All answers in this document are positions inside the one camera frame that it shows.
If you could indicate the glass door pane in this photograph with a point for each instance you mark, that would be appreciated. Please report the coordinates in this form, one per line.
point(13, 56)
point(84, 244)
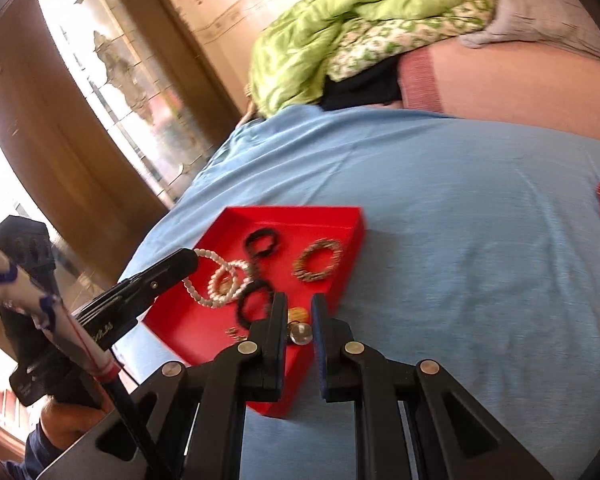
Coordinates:
point(125, 75)

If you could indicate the green floral quilt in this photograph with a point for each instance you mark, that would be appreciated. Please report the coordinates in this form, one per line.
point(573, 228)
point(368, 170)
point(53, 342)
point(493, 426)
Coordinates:
point(320, 40)

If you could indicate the light blue blanket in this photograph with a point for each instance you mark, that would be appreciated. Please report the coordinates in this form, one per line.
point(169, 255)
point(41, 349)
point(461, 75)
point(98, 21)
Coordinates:
point(455, 260)

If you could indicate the grey pillow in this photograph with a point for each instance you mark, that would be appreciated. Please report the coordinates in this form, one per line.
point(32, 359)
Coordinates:
point(545, 5)

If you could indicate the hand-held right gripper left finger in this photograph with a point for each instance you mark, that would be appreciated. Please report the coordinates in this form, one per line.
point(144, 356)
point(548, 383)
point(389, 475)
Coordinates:
point(279, 345)

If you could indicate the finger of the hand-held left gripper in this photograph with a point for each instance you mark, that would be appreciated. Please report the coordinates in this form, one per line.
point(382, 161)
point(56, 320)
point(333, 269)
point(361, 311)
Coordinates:
point(165, 272)

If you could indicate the pink bed sheet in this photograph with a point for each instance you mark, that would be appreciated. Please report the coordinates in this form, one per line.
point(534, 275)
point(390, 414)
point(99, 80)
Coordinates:
point(505, 80)

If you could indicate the wooden door frame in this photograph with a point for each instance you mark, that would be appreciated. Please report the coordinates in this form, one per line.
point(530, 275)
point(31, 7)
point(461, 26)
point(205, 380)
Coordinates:
point(55, 135)

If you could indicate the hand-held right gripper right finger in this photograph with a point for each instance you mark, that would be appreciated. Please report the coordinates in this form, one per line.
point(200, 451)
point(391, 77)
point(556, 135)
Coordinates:
point(320, 345)

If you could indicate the black cloth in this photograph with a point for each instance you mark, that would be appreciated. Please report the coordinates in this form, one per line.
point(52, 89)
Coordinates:
point(365, 87)

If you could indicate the red jewelry box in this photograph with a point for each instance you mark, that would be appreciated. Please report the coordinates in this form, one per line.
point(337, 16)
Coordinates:
point(205, 330)

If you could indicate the person's left forearm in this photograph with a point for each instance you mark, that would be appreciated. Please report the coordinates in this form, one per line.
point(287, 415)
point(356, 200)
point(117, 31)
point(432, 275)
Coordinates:
point(70, 425)

